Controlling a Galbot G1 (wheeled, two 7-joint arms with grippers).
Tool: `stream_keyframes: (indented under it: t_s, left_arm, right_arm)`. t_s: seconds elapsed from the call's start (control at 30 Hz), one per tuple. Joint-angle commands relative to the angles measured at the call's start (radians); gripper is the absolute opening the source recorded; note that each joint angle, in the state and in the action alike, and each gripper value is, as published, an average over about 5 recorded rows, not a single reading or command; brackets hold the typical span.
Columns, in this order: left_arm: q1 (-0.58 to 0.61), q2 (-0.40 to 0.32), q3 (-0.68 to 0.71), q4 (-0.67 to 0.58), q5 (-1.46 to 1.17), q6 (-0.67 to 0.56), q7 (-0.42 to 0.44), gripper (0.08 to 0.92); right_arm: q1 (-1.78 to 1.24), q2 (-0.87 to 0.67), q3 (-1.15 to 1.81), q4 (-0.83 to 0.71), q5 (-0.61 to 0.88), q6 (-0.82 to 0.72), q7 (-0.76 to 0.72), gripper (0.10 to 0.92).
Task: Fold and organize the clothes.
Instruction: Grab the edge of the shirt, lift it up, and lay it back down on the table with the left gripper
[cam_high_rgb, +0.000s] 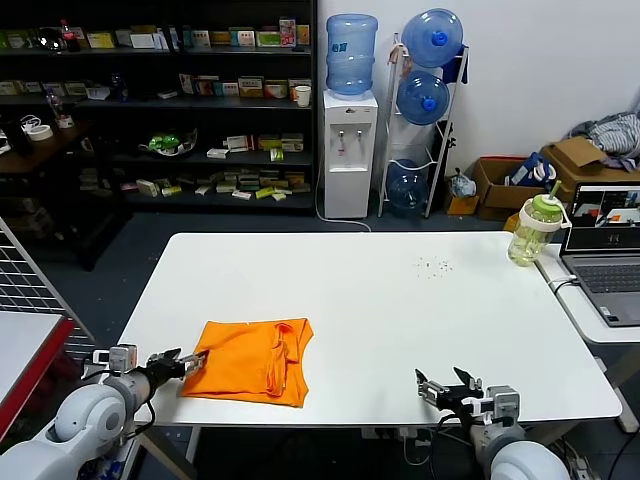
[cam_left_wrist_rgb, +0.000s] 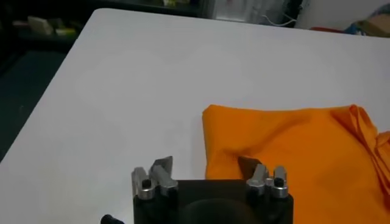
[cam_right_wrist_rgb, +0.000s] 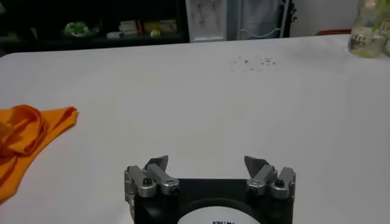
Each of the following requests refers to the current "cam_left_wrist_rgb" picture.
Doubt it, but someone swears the black shelving unit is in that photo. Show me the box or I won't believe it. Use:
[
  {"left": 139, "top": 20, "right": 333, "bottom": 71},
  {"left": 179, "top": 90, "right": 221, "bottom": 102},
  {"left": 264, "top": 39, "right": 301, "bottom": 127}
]
[{"left": 0, "top": 0, "right": 211, "bottom": 61}]

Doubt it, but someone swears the cardboard box with red rim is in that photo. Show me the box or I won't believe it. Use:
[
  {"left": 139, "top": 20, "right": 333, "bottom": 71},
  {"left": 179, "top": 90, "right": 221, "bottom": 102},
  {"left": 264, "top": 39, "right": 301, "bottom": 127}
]
[{"left": 310, "top": 26, "right": 347, "bottom": 33}]

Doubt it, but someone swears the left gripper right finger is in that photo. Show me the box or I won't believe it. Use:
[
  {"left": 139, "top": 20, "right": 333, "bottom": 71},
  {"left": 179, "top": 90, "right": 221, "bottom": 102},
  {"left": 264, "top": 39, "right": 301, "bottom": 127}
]
[{"left": 237, "top": 155, "right": 289, "bottom": 200}]

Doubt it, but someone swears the white water dispenser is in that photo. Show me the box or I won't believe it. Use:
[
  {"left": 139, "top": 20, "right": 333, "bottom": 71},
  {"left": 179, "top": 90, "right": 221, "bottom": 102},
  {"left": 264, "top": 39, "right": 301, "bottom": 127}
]
[{"left": 212, "top": 0, "right": 255, "bottom": 22}]

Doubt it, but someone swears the orange t-shirt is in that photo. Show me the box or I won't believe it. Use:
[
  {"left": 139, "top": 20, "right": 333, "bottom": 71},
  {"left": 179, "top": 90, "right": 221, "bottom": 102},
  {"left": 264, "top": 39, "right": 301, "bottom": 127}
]
[{"left": 202, "top": 103, "right": 390, "bottom": 224}]

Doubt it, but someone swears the white work table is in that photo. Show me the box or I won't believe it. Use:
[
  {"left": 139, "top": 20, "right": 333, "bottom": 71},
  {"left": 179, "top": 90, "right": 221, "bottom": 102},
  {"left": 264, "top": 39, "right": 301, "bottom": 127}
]
[{"left": 0, "top": 7, "right": 390, "bottom": 224}]

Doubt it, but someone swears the striped grey clothes pile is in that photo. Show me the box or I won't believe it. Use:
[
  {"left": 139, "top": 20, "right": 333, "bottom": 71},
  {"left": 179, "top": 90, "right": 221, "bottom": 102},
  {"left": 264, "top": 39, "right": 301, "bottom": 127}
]
[{"left": 373, "top": 2, "right": 390, "bottom": 18}]

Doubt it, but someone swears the cream medicine box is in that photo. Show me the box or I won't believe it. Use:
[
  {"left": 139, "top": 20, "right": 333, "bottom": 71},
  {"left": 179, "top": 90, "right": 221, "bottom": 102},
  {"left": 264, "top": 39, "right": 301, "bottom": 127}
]
[{"left": 27, "top": 15, "right": 54, "bottom": 36}]

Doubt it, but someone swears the blue bag with white handles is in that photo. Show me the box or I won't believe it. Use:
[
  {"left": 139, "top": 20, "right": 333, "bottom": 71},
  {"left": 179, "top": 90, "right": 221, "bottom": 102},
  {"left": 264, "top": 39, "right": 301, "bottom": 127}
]
[{"left": 346, "top": 23, "right": 366, "bottom": 35}]

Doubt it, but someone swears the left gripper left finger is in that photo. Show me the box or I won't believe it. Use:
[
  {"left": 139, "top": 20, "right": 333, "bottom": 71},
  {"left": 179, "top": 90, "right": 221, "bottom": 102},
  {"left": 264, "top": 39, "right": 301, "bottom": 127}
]
[{"left": 130, "top": 155, "right": 179, "bottom": 200}]

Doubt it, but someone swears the white dispenser power cord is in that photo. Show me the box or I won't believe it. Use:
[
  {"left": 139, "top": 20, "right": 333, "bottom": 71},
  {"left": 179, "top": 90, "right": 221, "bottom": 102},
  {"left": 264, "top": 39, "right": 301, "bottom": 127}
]
[{"left": 261, "top": 13, "right": 298, "bottom": 27}]

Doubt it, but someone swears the lime green medicine box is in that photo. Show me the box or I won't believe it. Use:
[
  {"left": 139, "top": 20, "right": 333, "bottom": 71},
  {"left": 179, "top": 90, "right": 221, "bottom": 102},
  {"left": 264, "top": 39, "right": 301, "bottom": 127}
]
[{"left": 56, "top": 27, "right": 77, "bottom": 37}]

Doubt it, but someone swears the large brown cardboard box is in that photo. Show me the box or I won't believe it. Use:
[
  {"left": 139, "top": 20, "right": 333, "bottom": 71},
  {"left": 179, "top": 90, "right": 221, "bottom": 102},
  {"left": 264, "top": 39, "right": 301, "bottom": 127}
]
[{"left": 358, "top": 13, "right": 390, "bottom": 38}]

